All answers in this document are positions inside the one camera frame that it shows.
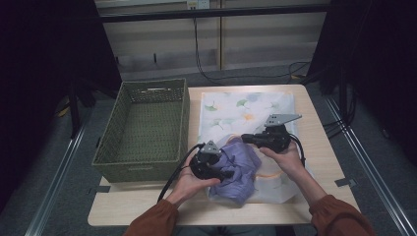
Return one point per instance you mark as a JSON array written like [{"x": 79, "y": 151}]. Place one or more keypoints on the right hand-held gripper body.
[{"x": 275, "y": 139}]

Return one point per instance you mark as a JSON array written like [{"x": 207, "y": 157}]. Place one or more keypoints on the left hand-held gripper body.
[{"x": 203, "y": 165}]

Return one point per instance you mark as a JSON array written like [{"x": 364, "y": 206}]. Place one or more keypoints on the purple cloth garment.
[{"x": 241, "y": 164}]

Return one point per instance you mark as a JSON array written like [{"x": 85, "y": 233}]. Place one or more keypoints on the leaf print mesh laundry bag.
[{"x": 229, "y": 111}]

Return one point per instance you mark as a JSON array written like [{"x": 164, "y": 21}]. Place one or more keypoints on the green woven basket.
[{"x": 147, "y": 137}]

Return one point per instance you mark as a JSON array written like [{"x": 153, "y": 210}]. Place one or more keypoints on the person's right hand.
[{"x": 288, "y": 160}]

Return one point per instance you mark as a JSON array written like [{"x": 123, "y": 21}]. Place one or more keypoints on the person's left hand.
[{"x": 187, "y": 185}]

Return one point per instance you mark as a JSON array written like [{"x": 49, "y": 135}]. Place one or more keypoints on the dark curtain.
[
  {"x": 377, "y": 65},
  {"x": 49, "y": 65}
]

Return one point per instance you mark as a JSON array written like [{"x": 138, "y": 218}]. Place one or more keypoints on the black horizontal bar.
[{"x": 213, "y": 13}]

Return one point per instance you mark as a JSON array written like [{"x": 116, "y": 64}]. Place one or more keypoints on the black metal stand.
[{"x": 73, "y": 111}]

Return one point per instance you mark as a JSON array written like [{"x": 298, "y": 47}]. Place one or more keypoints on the metal floor rail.
[
  {"x": 370, "y": 164},
  {"x": 54, "y": 188}
]

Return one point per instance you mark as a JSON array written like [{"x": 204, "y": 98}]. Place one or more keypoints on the white wall outlet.
[{"x": 198, "y": 4}]

